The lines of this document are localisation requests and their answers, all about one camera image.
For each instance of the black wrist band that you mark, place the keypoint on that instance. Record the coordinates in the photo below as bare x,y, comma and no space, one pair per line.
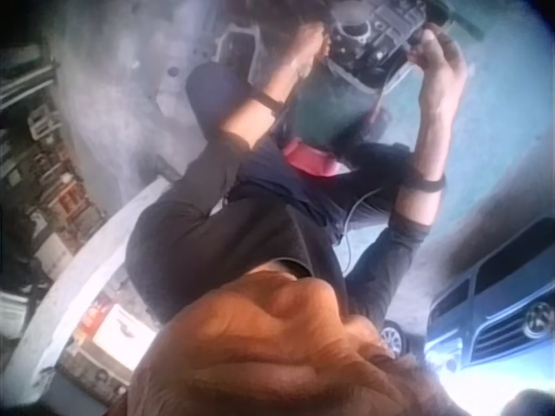
269,103
427,184

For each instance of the blue van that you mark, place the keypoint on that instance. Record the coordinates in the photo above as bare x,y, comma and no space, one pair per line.
494,312

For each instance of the black hand tool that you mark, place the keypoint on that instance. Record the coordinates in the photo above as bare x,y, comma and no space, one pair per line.
461,22

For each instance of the dark car with alloy wheel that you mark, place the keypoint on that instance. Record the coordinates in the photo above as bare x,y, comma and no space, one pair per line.
392,338

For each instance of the red plastic stool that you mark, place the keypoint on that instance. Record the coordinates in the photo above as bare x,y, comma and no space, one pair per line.
310,160

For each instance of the shelf of spare parts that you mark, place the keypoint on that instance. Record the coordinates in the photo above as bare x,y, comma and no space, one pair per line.
47,164

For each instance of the person's left hand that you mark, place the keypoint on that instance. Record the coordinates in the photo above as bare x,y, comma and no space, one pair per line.
305,50

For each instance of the grey metal engine casing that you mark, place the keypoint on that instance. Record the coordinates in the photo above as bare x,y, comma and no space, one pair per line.
236,47

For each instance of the white curved panel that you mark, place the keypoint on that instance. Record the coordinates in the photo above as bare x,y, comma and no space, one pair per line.
73,277

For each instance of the grey metal engine block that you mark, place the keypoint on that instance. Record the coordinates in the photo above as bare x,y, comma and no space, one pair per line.
373,39

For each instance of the person's right hand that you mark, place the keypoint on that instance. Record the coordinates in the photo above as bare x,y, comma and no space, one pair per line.
442,73

